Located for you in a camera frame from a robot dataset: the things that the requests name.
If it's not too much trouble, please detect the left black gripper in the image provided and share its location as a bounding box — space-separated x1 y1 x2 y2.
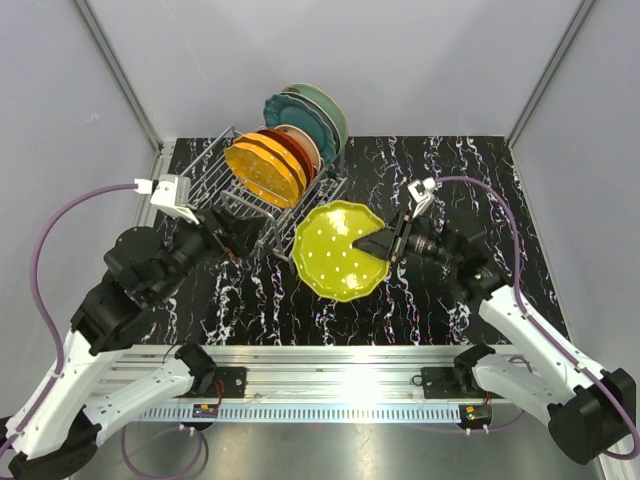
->
153 203 267 304

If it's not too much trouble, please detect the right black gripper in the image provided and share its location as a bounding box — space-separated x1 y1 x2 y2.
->
353 209 460 270

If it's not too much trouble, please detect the orange dotted plate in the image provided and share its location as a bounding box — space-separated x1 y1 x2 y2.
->
224 142 299 208

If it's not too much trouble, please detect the yellow dotted plate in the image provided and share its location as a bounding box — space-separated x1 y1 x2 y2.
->
234 131 308 200

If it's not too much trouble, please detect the red brown scalloped plate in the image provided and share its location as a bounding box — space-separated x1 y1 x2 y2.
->
258 128 314 186

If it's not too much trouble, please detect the cream plate with black flower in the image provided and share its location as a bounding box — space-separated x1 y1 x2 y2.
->
276 124 322 174

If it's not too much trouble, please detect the teal plate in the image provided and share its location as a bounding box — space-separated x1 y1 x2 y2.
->
263 93 339 165

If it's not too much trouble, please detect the green floral plate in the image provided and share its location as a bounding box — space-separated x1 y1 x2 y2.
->
281 83 349 152

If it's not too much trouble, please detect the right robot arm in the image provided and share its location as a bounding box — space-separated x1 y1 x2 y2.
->
354 214 636 465

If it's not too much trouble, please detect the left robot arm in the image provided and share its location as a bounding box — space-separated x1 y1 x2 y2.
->
1 207 266 479

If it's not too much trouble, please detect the grey wire dish rack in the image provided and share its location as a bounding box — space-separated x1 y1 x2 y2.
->
174 126 349 260

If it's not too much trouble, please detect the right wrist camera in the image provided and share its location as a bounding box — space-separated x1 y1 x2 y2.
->
408 178 438 219

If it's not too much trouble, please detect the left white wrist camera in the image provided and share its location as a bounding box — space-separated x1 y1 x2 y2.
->
134 174 199 225

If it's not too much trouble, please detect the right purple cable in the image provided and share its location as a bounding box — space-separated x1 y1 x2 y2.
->
432 175 639 461

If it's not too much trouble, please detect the purple cable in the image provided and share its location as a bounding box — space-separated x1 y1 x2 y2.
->
0 183 206 476
432 175 639 461

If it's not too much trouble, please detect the aluminium mounting rail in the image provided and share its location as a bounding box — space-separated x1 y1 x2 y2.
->
64 344 609 404

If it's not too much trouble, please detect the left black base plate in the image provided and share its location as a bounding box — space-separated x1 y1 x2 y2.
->
202 366 248 399

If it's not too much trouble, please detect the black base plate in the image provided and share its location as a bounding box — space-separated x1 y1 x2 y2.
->
419 367 486 399
202 366 248 399

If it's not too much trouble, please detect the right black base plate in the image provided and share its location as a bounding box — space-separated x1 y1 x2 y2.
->
419 367 486 399

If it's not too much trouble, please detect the white slotted cable duct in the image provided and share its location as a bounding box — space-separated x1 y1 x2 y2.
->
140 402 461 424

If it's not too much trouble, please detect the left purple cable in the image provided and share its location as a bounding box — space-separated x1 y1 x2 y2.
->
0 183 206 476

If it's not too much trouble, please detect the left aluminium frame post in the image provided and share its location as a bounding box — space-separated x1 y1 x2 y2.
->
70 0 164 156

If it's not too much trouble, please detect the aluminium frame post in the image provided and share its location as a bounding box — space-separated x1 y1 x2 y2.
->
506 0 599 150
70 0 164 156

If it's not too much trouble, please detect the right aluminium frame post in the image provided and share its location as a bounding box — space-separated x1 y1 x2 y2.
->
506 0 599 150

